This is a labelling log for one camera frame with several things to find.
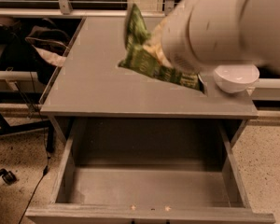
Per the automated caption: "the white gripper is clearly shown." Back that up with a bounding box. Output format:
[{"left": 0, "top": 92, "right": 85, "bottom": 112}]
[{"left": 143, "top": 0, "right": 248, "bottom": 72}]

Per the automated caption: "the green jalapeno chip bag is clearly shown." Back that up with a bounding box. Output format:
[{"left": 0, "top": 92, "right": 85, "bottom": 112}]
[{"left": 119, "top": 4, "right": 203, "bottom": 91}]

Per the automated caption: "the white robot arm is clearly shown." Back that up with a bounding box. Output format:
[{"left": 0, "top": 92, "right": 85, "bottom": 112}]
[{"left": 145, "top": 0, "right": 280, "bottom": 75}]

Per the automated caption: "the dark bag on chair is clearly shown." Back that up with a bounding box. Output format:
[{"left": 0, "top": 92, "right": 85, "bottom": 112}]
[{"left": 25, "top": 26, "right": 71, "bottom": 67}]

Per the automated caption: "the open grey top drawer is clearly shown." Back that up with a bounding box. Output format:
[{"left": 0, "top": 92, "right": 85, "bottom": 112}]
[{"left": 26, "top": 118, "right": 275, "bottom": 224}]

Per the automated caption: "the grey cabinet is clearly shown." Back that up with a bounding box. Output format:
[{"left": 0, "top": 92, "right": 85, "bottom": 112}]
[{"left": 39, "top": 15, "right": 259, "bottom": 147}]

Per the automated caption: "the white ceramic bowl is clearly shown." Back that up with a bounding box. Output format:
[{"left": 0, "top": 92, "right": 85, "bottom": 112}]
[{"left": 213, "top": 64, "right": 259, "bottom": 93}]

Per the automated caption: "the metal window railing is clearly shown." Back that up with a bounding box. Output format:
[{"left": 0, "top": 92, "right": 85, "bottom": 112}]
[{"left": 0, "top": 0, "right": 209, "bottom": 19}]

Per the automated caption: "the black office chair base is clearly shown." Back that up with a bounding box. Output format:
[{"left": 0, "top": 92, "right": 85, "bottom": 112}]
[{"left": 0, "top": 104, "right": 54, "bottom": 184}]

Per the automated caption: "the black cable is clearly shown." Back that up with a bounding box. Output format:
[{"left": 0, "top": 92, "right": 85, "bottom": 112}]
[{"left": 12, "top": 68, "right": 52, "bottom": 224}]

